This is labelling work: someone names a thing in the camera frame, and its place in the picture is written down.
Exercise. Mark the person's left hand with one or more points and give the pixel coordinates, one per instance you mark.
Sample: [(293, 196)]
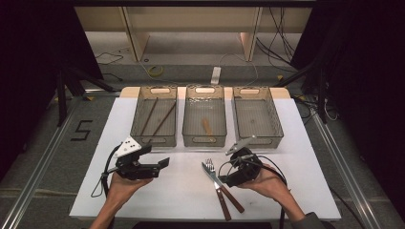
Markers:
[(122, 191)]

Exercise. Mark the person's right hand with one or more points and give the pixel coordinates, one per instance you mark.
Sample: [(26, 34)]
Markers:
[(269, 186)]

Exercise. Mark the white power strip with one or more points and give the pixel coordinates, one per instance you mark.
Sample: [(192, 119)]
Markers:
[(216, 75)]

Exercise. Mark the black metal stand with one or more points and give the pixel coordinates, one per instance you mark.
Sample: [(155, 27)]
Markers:
[(61, 101), (322, 101)]

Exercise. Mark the white table cover sheet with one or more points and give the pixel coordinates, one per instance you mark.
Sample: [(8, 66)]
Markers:
[(191, 203)]

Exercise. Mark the aluminium floor rail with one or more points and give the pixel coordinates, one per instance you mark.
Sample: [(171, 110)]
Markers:
[(35, 175), (347, 178)]

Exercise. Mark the grey translucent plastic bin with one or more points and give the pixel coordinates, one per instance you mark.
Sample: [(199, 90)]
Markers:
[(204, 111), (256, 119), (154, 117)]

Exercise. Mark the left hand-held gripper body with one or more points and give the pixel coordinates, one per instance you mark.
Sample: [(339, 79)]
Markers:
[(135, 170)]

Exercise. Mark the beige wooden shelf unit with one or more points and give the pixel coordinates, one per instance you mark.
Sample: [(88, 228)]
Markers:
[(191, 19)]

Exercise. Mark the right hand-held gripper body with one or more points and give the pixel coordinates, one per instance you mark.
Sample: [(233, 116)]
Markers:
[(246, 167)]

